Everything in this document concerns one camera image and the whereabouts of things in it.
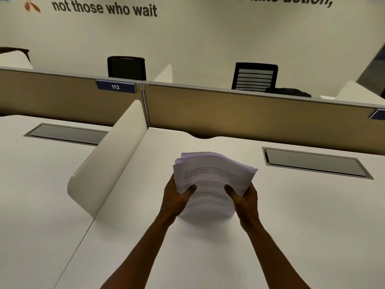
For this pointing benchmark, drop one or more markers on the person's left hand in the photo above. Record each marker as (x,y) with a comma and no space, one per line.
(173,201)

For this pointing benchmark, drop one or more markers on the person's right hand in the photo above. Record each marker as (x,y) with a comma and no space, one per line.
(248,210)

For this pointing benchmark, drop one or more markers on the pile of printed white papers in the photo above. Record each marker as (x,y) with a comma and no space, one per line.
(210,168)

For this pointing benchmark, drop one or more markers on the person's left forearm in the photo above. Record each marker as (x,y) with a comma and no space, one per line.
(141,255)

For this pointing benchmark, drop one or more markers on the person's right forearm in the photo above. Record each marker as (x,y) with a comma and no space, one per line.
(270,258)

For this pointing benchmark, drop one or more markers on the white desk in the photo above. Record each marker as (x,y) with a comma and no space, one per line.
(30,192)
(300,222)

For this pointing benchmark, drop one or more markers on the white curved divider panel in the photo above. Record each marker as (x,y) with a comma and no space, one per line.
(352,93)
(165,76)
(111,162)
(15,61)

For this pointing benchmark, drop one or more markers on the beige partition screen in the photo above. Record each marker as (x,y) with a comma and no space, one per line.
(255,117)
(60,99)

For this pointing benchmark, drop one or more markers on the black bag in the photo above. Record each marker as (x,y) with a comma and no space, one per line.
(288,92)

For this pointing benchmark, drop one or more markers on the blue number plate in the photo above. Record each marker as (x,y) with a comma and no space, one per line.
(115,86)
(379,114)

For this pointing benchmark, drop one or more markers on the black solid-back office chair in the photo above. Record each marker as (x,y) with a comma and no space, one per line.
(126,69)

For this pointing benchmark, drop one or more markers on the black striped mesh office chair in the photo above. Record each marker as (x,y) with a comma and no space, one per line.
(255,66)

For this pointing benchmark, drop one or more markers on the dark blue door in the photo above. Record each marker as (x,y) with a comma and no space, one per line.
(376,72)

